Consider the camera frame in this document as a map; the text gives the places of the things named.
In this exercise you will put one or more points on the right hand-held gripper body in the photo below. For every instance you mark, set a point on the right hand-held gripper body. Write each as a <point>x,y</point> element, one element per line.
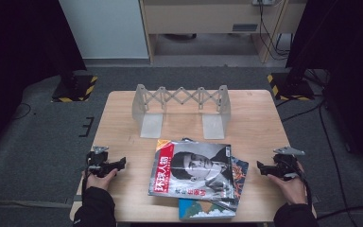
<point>286,164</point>

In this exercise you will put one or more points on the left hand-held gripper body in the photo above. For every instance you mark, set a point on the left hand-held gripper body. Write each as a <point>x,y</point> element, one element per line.
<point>97,162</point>

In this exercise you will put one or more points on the dark blue illustrated magazine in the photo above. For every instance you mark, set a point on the dark blue illustrated magazine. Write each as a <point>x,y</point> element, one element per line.
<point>240,176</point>

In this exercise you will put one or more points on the grey expandable metal bookend rack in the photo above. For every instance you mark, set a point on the grey expandable metal bookend rack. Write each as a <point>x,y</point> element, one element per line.
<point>151,126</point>

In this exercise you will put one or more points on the portrait magazine with red label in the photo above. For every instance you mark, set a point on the portrait magazine with red label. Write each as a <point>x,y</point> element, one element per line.
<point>195,170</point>

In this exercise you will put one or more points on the blue landscape cover book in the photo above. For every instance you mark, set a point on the blue landscape cover book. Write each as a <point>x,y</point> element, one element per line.
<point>201,212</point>

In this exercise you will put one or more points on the person's left hand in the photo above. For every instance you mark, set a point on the person's left hand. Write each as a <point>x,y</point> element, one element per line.
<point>97,183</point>

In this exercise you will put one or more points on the person's right hand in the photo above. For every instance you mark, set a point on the person's right hand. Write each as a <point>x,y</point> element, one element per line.
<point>293,190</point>

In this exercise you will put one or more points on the grey tape strip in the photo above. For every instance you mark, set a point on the grey tape strip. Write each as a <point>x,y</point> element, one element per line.
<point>74,198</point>

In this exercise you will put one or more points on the black stand with striped base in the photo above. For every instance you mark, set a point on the black stand with striped base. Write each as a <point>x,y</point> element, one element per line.
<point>291,86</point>
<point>75,90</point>

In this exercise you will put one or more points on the white cabinet panel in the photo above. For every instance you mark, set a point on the white cabinet panel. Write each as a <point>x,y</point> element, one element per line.
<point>107,28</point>

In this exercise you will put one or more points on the black curtain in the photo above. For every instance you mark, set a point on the black curtain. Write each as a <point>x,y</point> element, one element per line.
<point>353,47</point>

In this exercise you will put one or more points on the grey desk label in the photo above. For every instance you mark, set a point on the grey desk label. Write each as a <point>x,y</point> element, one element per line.
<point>245,27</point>

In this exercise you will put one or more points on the beige wooden desk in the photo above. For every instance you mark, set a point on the beige wooden desk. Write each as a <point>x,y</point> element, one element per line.
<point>201,17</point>

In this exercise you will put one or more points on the white power strip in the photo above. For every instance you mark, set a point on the white power strip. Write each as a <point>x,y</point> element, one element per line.
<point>262,2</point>

